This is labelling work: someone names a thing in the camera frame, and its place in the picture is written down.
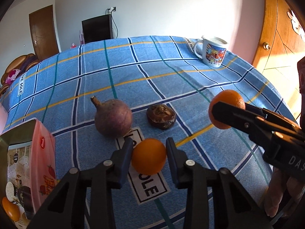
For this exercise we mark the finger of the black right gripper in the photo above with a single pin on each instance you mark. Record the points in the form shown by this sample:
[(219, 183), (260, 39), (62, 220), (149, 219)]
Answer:
[(272, 117), (246, 121)]

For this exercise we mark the pink electric kettle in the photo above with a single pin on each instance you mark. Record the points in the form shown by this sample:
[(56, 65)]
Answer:
[(3, 118)]

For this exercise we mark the colourful printed mug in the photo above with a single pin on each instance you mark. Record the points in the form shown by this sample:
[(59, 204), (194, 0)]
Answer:
[(211, 51)]

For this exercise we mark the blue plaid tablecloth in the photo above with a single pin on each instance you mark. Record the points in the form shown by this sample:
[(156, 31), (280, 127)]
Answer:
[(142, 71)]

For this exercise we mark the purple round fruit with stem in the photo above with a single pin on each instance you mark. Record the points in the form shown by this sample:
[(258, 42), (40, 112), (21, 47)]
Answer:
[(113, 117)]

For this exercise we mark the orange wooden door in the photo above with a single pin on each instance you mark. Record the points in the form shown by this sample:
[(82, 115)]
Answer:
[(279, 65)]

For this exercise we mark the brass door knob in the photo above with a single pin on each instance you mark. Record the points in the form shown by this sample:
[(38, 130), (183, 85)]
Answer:
[(266, 46)]

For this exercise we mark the black television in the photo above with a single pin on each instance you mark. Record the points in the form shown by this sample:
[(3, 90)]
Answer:
[(97, 28)]

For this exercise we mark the pink floral cushion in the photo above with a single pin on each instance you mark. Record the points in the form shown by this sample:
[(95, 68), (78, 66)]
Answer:
[(12, 75)]

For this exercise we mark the dark brown wrinkled fruit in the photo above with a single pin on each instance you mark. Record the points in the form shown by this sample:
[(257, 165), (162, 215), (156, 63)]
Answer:
[(161, 116)]

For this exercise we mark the dark brown door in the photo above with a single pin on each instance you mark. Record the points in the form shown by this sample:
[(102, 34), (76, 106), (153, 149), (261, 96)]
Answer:
[(42, 31)]

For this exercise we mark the person's right hand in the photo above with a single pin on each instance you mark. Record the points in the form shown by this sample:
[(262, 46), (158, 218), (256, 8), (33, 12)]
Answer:
[(279, 183)]

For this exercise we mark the large orange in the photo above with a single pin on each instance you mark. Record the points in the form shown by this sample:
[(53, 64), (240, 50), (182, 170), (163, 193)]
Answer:
[(221, 105)]

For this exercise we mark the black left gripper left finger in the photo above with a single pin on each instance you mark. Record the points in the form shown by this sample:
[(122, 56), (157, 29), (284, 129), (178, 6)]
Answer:
[(65, 206)]

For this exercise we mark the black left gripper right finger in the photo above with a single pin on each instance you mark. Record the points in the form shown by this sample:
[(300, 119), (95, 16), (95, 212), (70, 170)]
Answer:
[(233, 205)]

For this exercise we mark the white double happiness decoration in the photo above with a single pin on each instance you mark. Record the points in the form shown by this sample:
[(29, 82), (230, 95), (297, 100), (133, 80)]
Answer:
[(296, 25)]

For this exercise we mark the wall socket with plug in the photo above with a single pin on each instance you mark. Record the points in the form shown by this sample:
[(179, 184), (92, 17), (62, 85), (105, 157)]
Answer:
[(110, 10)]

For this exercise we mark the pink tin box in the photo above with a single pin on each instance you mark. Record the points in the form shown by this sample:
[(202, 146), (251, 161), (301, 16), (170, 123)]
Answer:
[(42, 161)]

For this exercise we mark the printed paper leaflet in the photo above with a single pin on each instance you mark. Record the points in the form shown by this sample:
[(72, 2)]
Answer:
[(18, 181)]

